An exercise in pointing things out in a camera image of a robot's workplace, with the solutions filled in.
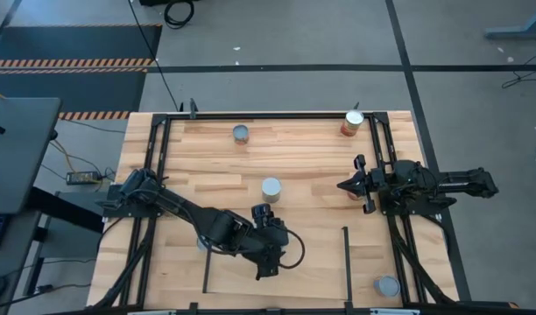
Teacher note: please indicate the orange-red label tin can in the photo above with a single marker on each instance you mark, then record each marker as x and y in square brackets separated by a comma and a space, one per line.
[355, 198]

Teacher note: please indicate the grey-top tin can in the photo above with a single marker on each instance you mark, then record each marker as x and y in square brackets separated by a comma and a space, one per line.
[387, 286]

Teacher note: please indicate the tall peach-print can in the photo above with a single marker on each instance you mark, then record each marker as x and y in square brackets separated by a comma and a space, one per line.
[271, 188]

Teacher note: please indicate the black desk base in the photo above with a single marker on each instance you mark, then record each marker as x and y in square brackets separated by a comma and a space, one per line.
[62, 207]

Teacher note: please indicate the grey desk top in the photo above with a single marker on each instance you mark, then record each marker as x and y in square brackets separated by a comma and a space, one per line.
[18, 153]

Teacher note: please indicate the black power adapter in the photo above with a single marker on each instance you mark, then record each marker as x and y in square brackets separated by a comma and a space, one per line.
[82, 177]

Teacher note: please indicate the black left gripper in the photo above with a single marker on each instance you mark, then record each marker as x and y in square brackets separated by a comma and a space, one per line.
[261, 236]

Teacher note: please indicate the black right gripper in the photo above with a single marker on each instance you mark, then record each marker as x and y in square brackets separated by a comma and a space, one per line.
[376, 180]

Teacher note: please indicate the green peas can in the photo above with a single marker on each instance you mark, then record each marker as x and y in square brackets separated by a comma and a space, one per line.
[201, 245]

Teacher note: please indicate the small orange-print teal can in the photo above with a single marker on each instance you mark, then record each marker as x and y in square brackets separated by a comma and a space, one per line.
[241, 133]

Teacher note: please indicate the blue-grey desk foot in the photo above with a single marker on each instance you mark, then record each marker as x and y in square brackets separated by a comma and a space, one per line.
[513, 31]

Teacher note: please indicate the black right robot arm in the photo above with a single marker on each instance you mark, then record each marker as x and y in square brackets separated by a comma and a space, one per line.
[460, 181]

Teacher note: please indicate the black aluminium table frame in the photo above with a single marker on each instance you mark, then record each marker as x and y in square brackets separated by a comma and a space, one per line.
[272, 116]

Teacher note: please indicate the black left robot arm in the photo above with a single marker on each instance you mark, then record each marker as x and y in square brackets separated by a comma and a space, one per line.
[185, 209]

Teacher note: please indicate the black hazard-striped floor mat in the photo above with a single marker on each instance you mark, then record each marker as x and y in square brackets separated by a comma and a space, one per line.
[75, 44]

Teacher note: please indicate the red label tin can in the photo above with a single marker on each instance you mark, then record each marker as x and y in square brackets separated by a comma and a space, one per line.
[353, 119]

